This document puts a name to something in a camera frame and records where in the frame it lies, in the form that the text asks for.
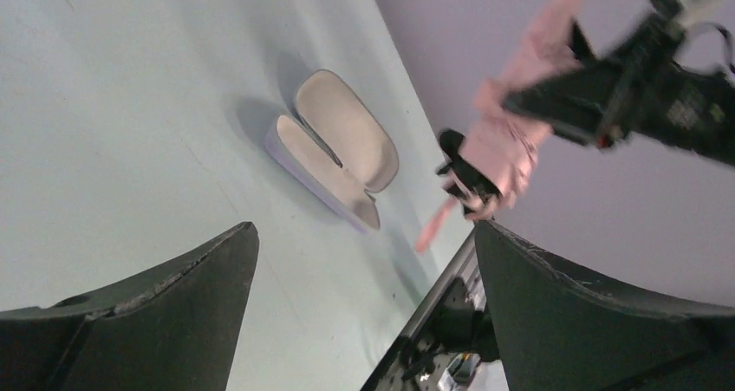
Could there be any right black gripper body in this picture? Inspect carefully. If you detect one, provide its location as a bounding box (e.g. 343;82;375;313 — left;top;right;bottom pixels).
596;14;734;166

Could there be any pink black folding umbrella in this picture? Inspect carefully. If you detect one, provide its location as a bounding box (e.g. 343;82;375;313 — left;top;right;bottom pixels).
415;0;585;252

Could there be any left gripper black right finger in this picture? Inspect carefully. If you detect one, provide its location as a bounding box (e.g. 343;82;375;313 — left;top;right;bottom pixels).
474;221;734;390

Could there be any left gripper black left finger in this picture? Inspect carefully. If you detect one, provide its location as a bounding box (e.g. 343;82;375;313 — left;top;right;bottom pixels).
1;222;259;390

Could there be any grey umbrella case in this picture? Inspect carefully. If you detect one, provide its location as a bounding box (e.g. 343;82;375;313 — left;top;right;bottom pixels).
265;69;400;231

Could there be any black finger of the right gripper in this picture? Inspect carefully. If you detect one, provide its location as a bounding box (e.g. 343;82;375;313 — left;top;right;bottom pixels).
503;62;621;147

